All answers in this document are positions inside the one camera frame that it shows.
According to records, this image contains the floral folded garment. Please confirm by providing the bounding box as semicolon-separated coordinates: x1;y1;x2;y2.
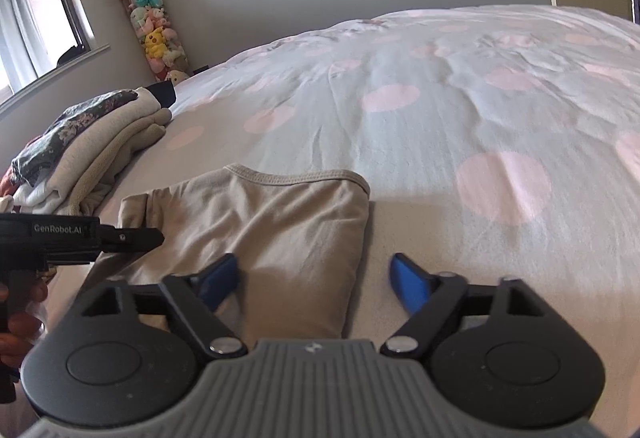
11;88;141;185

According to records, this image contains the white folded garment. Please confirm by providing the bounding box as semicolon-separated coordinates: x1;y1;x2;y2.
11;182;57;207

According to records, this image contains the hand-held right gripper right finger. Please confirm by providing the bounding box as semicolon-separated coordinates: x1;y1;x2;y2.
379;253;547;360

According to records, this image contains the white curtain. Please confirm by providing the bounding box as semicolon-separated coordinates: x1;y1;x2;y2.
0;0;57;89

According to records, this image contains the pile of folded clothes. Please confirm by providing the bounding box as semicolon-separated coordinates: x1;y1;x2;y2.
15;86;174;219

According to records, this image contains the person's left hand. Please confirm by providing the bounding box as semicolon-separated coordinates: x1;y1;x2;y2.
0;279;49;370

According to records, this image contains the clear tube of plush toys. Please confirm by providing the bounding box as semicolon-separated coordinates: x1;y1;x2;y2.
117;0;194;84

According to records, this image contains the pink polka dot bed sheet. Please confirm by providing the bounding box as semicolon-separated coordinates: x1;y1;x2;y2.
0;5;640;419

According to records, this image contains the beige long-sleeve shirt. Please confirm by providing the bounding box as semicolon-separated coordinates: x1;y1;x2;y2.
87;163;372;345

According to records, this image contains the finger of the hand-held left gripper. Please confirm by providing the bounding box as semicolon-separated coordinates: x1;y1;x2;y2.
97;226;165;253

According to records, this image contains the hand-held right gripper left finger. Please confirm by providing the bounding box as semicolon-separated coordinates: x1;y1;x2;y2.
82;253;249;360

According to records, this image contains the black folded garment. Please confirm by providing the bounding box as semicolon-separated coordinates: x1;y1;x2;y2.
147;82;179;109

